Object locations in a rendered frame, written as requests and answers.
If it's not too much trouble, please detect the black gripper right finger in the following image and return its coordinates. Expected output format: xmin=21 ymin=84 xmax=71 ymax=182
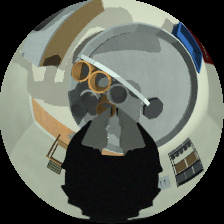
xmin=116 ymin=107 xmax=163 ymax=173

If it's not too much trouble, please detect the grey metal sleeve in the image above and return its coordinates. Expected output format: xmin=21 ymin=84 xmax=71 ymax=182
xmin=80 ymin=88 xmax=102 ymax=109
xmin=107 ymin=81 xmax=129 ymax=105
xmin=71 ymin=98 xmax=89 ymax=118

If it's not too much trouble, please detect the blue crate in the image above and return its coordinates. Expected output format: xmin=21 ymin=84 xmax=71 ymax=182
xmin=171 ymin=21 xmax=203 ymax=74

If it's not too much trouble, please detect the bronze bushing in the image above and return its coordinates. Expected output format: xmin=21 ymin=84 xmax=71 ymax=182
xmin=88 ymin=71 xmax=112 ymax=93
xmin=96 ymin=95 xmax=116 ymax=118
xmin=72 ymin=60 xmax=97 ymax=82

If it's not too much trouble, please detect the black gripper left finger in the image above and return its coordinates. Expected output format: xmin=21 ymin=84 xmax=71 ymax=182
xmin=61 ymin=107 xmax=112 ymax=170

